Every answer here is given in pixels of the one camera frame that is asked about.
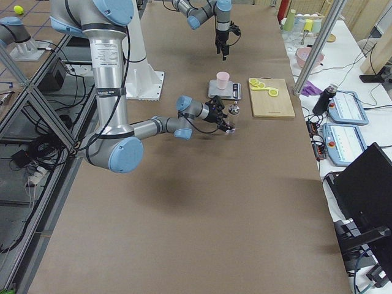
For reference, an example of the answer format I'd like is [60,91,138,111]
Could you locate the glass sauce bottle metal spout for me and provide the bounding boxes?
[226,101,240,134]

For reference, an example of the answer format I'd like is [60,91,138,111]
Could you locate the wooden cutting board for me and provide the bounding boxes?
[248,78,295,119]

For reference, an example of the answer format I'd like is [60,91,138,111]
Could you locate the yellow plastic knife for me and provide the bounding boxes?
[251,87,279,93]

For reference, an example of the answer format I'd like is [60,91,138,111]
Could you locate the black monitor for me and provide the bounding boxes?
[326,142,391,233]

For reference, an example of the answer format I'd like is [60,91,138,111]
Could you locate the green cup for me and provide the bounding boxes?
[282,9,296,32]

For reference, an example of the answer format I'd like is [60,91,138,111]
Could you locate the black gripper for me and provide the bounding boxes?
[205,96,236,134]
[215,19,241,60]

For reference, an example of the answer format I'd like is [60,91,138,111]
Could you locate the blue teach pendant near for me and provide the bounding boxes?
[322,123,367,167]

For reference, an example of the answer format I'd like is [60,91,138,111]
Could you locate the pink plastic cup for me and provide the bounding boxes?
[216,71,230,90]

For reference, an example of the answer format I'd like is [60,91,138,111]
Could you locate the brown table mat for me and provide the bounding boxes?
[27,0,353,294]

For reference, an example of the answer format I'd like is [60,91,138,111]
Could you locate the black thermos bottle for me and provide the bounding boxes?
[312,83,339,115]

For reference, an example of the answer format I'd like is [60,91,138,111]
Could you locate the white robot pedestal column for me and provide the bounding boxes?
[122,0,148,73]

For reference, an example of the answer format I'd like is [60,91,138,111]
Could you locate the pink bowl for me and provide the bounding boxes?
[295,47,325,68]

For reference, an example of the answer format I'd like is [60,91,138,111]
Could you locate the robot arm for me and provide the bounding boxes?
[171,0,241,61]
[50,1,233,173]

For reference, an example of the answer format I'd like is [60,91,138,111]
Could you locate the blue teach pendant far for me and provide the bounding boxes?
[328,91,369,126]

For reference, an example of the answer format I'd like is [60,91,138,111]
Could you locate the digital kitchen scale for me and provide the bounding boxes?
[208,80,242,100]

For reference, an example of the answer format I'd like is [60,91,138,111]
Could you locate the aluminium frame post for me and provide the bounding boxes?
[293,0,347,96]

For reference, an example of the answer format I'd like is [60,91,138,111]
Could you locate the yellow cup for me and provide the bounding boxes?
[303,19,313,33]

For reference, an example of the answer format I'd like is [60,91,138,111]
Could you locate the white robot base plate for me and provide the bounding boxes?
[126,63,165,101]

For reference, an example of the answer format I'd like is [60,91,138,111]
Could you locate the blue teach pendant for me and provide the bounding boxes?
[322,123,367,167]
[328,91,369,126]

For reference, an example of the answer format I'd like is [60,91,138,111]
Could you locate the lemon slice upper left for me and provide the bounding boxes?
[249,78,260,86]

